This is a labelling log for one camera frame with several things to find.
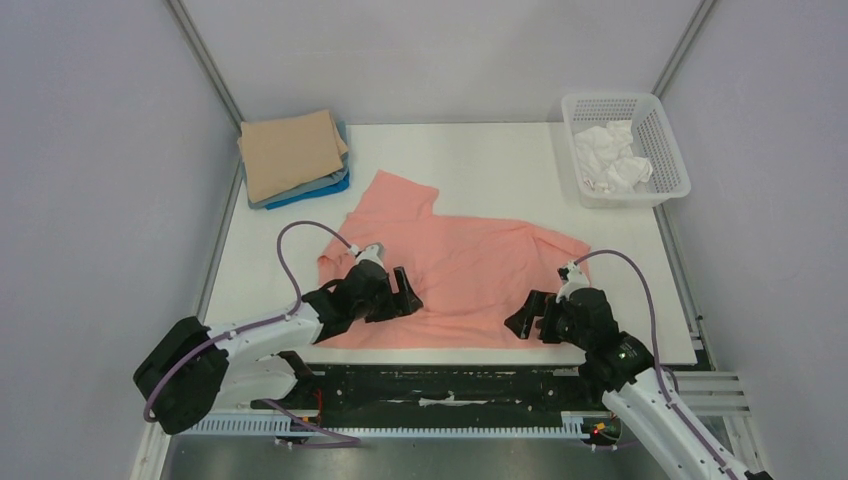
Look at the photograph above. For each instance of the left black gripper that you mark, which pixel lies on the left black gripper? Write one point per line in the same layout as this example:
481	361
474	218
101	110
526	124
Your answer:
402	303

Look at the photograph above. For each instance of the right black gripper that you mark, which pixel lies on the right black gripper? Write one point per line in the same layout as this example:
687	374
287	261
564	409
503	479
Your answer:
542	319

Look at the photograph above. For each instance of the salmon pink t shirt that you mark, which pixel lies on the salmon pink t shirt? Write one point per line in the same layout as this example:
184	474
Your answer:
471	273

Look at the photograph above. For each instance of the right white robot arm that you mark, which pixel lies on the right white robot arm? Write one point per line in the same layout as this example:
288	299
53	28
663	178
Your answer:
622	374

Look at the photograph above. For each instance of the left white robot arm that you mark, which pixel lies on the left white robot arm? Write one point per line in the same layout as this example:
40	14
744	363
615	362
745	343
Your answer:
196	369

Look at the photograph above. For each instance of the blue folded t shirt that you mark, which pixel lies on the blue folded t shirt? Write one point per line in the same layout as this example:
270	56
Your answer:
338	187

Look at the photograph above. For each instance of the grey-teal folded t shirt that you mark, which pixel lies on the grey-teal folded t shirt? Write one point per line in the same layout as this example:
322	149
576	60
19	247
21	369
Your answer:
309	186

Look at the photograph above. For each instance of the white crumpled t shirt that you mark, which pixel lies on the white crumpled t shirt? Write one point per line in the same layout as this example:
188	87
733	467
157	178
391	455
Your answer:
607	161

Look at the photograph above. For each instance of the beige folded t shirt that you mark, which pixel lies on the beige folded t shirt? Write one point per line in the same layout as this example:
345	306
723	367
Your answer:
282	154

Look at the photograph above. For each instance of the white plastic laundry basket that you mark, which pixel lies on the white plastic laundry basket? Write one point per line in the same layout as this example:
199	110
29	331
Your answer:
653	139

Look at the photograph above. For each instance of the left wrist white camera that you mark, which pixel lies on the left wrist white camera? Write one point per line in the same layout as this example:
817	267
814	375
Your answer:
373	253

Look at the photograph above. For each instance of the wrist white camera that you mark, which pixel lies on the wrist white camera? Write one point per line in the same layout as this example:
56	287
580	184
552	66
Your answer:
373	253
573	279

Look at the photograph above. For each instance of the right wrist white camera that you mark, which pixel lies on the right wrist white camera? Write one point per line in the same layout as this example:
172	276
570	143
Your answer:
573	279

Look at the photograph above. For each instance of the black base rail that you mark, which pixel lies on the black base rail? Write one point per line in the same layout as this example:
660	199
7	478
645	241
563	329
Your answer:
421	396

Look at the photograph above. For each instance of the white slotted cable duct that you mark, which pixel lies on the white slotted cable duct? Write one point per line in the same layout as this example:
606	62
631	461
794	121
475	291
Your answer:
233	424

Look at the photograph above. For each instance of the left aluminium frame post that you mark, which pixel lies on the left aluminium frame post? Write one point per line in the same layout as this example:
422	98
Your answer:
203	56

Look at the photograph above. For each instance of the aluminium frame post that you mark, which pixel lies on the aluminium frame post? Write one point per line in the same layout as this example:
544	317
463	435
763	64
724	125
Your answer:
690	34
203	56

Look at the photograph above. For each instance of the right aluminium frame post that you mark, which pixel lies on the right aluminium frame post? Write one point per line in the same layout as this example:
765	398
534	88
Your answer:
690	34

